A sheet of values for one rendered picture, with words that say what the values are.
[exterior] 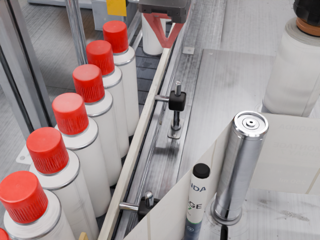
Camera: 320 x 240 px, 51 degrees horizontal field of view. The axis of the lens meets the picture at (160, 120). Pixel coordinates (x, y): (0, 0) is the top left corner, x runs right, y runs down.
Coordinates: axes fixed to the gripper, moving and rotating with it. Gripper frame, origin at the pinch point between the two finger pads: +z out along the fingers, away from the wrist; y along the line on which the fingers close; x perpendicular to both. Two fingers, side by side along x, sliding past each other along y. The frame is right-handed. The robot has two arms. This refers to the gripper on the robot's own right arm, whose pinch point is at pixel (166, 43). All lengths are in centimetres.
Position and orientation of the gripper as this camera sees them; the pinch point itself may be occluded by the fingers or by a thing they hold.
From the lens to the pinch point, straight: 56.1
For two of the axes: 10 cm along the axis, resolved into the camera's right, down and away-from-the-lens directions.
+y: 1.9, -7.1, 6.8
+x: -9.8, -1.4, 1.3
